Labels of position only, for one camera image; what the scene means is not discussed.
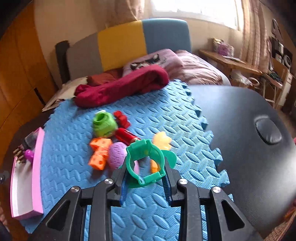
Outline purple patterned egg toy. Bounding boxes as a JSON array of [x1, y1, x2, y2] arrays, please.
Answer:
[[108, 142, 140, 174]]

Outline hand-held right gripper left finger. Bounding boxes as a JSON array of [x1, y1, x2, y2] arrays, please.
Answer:
[[28, 160, 130, 241]]

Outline light green camera toy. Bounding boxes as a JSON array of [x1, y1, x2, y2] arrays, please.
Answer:
[[92, 111, 118, 138]]

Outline wooden wardrobe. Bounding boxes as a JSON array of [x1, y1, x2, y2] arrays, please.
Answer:
[[0, 5, 58, 130]]

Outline colourful box on desk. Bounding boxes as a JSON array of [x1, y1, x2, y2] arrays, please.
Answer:
[[213, 38, 234, 55]]

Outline wooden desk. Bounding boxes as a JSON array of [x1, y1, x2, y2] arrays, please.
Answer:
[[199, 49, 263, 79]]

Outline pink bed blanket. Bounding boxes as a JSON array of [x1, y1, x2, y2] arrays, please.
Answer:
[[176, 51, 232, 86]]

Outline black round table cap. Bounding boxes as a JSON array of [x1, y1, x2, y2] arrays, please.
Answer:
[[254, 117, 282, 145]]

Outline blue foam mat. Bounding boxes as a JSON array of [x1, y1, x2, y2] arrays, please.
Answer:
[[20, 79, 234, 241]]

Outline pink shallow box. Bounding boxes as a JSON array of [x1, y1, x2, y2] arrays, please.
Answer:
[[10, 127, 45, 218]]

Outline pink cat print pillow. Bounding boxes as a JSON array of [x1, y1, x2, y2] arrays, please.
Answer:
[[122, 49, 183, 77]]

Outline window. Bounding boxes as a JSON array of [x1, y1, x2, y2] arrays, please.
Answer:
[[150, 0, 243, 30]]

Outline beige bag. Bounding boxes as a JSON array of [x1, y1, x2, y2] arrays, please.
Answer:
[[43, 76, 89, 112]]

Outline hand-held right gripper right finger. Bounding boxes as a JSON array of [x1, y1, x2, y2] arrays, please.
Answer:
[[162, 159, 264, 241]]

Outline maroon pillow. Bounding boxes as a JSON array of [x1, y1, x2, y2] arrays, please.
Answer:
[[87, 70, 123, 87]]

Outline red cylinder toy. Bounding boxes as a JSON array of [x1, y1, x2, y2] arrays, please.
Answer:
[[114, 128, 141, 146]]

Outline orange yellow toy piece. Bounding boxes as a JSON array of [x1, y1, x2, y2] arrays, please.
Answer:
[[150, 132, 173, 174]]

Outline pink patterned curtain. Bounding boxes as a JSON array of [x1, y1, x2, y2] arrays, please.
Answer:
[[240, 0, 271, 70], [126, 0, 153, 21]]

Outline dark red cloth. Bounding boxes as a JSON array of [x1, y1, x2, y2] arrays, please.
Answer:
[[74, 64, 169, 107]]

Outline white plastic bag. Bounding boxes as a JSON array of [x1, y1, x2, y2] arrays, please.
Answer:
[[231, 71, 252, 87]]

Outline orange linked cubes toy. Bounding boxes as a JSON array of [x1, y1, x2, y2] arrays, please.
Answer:
[[88, 138, 112, 171]]

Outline wooden chair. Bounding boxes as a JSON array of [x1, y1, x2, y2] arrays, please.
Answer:
[[261, 58, 294, 109]]

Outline papers on desk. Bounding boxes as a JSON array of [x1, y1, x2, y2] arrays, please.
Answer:
[[222, 55, 247, 64]]

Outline green plastic cylinder toy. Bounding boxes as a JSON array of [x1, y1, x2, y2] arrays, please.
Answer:
[[119, 138, 177, 189]]

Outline red block toy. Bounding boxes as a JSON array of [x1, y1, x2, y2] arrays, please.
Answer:
[[113, 111, 130, 128]]

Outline grey yellow blue headboard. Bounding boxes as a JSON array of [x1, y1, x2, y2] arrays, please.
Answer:
[[66, 19, 192, 80]]

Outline silver cylinder with dark cap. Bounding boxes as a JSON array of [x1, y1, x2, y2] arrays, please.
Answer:
[[23, 131, 40, 151]]

